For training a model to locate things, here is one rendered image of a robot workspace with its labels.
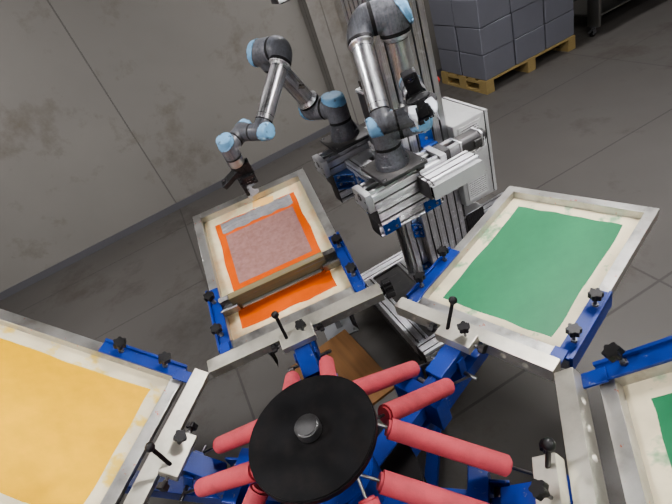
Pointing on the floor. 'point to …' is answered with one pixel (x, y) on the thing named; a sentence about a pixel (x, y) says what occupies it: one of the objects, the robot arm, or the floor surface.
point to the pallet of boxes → (497, 37)
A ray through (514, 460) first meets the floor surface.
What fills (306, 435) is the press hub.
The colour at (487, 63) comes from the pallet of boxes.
